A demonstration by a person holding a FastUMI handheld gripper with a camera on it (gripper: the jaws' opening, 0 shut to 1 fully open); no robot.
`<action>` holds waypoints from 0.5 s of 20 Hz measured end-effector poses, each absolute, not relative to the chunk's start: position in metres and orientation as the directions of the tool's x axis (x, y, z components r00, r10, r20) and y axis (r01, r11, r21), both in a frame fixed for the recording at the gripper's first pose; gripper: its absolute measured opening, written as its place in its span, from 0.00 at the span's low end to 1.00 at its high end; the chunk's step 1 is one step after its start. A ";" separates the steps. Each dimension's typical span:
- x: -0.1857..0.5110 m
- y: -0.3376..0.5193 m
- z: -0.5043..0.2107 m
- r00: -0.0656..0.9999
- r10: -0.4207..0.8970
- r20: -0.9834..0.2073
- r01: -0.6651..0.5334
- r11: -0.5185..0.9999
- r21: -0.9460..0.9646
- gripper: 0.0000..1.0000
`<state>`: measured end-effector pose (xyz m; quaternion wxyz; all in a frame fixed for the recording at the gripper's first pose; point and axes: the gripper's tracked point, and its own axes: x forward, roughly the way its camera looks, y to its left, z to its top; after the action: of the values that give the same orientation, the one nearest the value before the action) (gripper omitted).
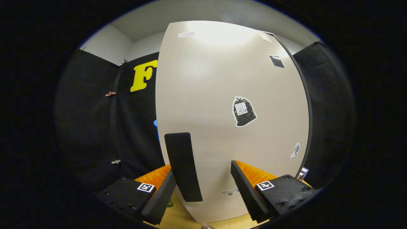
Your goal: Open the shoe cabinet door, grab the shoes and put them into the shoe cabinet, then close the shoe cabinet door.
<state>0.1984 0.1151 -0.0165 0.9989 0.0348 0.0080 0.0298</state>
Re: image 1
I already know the beige shoe cabinet door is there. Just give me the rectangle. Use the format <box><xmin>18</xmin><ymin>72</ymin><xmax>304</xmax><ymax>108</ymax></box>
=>
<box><xmin>155</xmin><ymin>21</ymin><xmax>309</xmax><ymax>223</ymax></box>

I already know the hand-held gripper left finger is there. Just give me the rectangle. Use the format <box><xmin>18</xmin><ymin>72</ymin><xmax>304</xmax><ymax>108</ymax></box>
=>
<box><xmin>95</xmin><ymin>164</ymin><xmax>177</xmax><ymax>226</ymax></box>

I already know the black backdrop cloth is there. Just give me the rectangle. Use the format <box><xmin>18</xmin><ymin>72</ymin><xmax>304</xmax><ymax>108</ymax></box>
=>
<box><xmin>54</xmin><ymin>41</ymin><xmax>355</xmax><ymax>194</ymax></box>

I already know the black door handle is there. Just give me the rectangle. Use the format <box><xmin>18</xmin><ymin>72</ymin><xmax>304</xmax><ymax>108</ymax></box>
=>
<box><xmin>164</xmin><ymin>132</ymin><xmax>203</xmax><ymax>202</ymax></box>

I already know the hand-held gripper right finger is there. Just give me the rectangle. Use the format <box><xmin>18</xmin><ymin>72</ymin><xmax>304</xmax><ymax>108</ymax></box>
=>
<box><xmin>231</xmin><ymin>160</ymin><xmax>320</xmax><ymax>223</ymax></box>

